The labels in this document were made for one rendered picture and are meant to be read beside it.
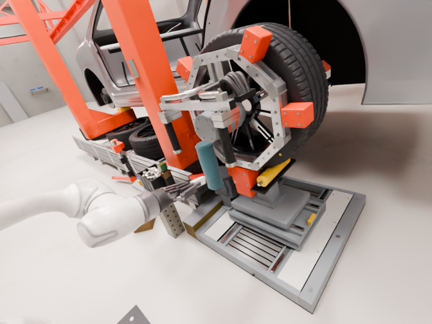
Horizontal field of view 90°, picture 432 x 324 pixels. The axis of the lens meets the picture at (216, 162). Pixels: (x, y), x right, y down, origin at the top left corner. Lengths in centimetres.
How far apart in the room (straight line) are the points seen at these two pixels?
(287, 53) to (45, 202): 88
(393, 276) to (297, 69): 106
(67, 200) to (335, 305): 116
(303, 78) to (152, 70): 74
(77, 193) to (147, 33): 86
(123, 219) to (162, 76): 85
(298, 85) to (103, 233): 78
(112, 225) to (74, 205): 15
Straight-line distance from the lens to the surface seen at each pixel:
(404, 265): 149
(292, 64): 89
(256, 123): 106
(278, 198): 142
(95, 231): 64
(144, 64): 124
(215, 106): 75
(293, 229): 133
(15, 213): 67
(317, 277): 126
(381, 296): 136
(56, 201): 74
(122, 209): 65
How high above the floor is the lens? 114
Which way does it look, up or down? 27 degrees down
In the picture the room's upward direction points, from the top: 16 degrees counter-clockwise
